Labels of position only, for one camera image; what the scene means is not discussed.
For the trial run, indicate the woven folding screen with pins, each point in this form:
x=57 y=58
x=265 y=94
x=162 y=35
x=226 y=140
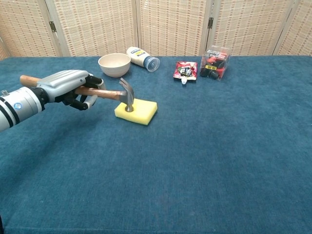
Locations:
x=170 y=24

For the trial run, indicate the mayonnaise squeeze bottle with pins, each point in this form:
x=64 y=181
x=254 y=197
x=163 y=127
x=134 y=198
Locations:
x=141 y=58

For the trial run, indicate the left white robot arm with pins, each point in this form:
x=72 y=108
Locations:
x=19 y=107

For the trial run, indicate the beige ceramic bowl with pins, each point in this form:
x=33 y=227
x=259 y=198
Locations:
x=114 y=65

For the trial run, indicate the yellow rectangular sponge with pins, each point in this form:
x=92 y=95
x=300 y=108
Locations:
x=143 y=112

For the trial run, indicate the blue velvet tablecloth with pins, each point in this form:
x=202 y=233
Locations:
x=195 y=158

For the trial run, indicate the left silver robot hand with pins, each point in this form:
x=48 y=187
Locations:
x=63 y=81

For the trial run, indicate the red spouted drink pouch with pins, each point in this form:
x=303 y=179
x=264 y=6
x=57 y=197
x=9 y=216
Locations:
x=186 y=70

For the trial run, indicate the clear box of clips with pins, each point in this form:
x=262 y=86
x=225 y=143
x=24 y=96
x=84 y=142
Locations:
x=215 y=64

